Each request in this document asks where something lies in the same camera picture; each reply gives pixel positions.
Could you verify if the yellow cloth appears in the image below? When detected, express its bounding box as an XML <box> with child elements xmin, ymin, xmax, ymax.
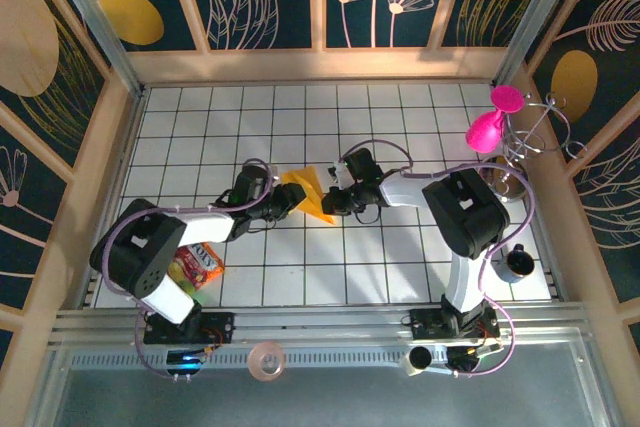
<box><xmin>280</xmin><ymin>165</ymin><xmax>337</xmax><ymax>227</ymax></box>

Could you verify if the orange snack bag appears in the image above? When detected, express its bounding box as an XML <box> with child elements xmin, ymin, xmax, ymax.
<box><xmin>167</xmin><ymin>241</ymin><xmax>226</xmax><ymax>293</ymax></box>

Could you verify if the pink plastic goblet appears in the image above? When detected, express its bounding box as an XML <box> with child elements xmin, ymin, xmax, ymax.
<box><xmin>466</xmin><ymin>85</ymin><xmax>526</xmax><ymax>153</ymax></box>

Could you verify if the pink tape roll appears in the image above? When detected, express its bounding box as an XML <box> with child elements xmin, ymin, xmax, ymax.
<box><xmin>247</xmin><ymin>340</ymin><xmax>287</xmax><ymax>382</ymax></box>

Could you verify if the dark mug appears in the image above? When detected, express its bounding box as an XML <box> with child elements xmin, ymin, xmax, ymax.
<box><xmin>494</xmin><ymin>242</ymin><xmax>537</xmax><ymax>284</ymax></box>

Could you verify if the left black controller box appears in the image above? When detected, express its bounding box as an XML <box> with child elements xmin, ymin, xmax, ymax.
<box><xmin>166</xmin><ymin>349</ymin><xmax>207</xmax><ymax>378</ymax></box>

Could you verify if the black controller box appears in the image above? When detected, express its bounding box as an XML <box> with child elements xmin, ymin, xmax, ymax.
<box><xmin>166</xmin><ymin>349</ymin><xmax>207</xmax><ymax>378</ymax></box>
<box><xmin>446</xmin><ymin>341</ymin><xmax>504</xmax><ymax>379</ymax></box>

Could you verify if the white tape roll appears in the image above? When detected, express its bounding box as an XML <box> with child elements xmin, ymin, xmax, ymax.
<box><xmin>402</xmin><ymin>345</ymin><xmax>434</xmax><ymax>378</ymax></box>

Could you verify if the right black controller box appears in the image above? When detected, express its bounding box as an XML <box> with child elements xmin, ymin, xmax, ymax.
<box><xmin>446</xmin><ymin>341</ymin><xmax>504</xmax><ymax>379</ymax></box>

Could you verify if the grey metal panel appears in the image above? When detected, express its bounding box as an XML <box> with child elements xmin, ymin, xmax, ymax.
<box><xmin>29</xmin><ymin>341</ymin><xmax>621</xmax><ymax>427</ymax></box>

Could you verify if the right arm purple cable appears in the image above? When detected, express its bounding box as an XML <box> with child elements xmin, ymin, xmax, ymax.
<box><xmin>342</xmin><ymin>139</ymin><xmax>536</xmax><ymax>381</ymax></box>

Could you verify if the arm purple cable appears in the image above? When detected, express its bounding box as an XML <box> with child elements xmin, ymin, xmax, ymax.
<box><xmin>342</xmin><ymin>139</ymin><xmax>536</xmax><ymax>381</ymax></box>
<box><xmin>102</xmin><ymin>156</ymin><xmax>281</xmax><ymax>382</ymax></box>

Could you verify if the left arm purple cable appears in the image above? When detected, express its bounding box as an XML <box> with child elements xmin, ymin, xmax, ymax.
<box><xmin>102</xmin><ymin>156</ymin><xmax>281</xmax><ymax>382</ymax></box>

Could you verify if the aluminium mounting rail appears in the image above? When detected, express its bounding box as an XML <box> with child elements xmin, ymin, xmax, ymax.
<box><xmin>49</xmin><ymin>301</ymin><xmax>591</xmax><ymax>348</ymax></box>

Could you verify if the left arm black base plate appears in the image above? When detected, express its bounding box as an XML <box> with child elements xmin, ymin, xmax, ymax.
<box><xmin>143</xmin><ymin>310</ymin><xmax>236</xmax><ymax>346</ymax></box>

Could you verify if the silver wire glass rack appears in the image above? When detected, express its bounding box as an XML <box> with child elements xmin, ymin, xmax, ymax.
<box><xmin>477</xmin><ymin>91</ymin><xmax>590</xmax><ymax>204</ymax></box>

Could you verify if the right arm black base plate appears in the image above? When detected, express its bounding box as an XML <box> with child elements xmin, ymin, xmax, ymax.
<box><xmin>408</xmin><ymin>307</ymin><xmax>501</xmax><ymax>341</ymax></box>

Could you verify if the slotted grey cable duct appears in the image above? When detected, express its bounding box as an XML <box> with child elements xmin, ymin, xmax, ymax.
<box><xmin>69</xmin><ymin>350</ymin><xmax>586</xmax><ymax>371</ymax></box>

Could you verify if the aluminium frame post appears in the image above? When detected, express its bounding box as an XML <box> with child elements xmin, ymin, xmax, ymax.
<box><xmin>39</xmin><ymin>0</ymin><xmax>147</xmax><ymax>98</ymax></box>
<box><xmin>493</xmin><ymin>0</ymin><xmax>586</xmax><ymax>88</ymax></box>

